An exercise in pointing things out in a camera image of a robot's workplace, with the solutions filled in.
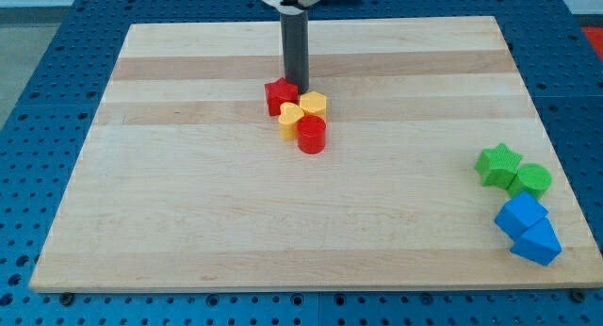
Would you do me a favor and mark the green star block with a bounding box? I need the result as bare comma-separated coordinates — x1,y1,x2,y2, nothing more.
474,143,523,189

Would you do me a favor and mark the red cylinder block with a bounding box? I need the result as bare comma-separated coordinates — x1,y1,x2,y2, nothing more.
297,115,327,155

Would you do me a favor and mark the red star block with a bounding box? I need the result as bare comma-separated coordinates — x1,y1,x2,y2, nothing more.
264,77,299,116

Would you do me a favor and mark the yellow heart block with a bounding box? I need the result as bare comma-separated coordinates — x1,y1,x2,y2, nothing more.
278,102,305,140

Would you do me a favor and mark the blue cube block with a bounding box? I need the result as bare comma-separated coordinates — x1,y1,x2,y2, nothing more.
494,191,549,240

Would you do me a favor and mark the yellow hexagon block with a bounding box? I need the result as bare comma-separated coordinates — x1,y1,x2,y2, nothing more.
299,91,328,121

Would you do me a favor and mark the green cylinder block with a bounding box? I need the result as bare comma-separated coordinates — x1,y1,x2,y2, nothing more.
507,163,552,199

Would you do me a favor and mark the wooden board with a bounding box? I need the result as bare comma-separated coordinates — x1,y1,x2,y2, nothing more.
29,16,602,293

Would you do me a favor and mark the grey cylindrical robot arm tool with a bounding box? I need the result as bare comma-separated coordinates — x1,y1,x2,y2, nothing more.
279,6,309,94

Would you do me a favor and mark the blue triangle block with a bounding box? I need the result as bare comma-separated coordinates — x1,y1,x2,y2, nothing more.
510,218,562,266

